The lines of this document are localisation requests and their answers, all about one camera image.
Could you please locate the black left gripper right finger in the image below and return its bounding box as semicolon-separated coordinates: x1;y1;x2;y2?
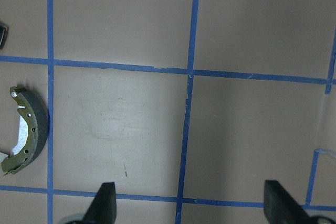
264;180;315;224

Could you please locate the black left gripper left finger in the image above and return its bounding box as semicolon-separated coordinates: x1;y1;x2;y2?
81;182;117;224

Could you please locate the green brake shoe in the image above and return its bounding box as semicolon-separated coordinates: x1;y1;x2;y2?
1;87;49;175

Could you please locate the black brake pad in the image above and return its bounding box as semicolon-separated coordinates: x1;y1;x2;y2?
0;23;9;49

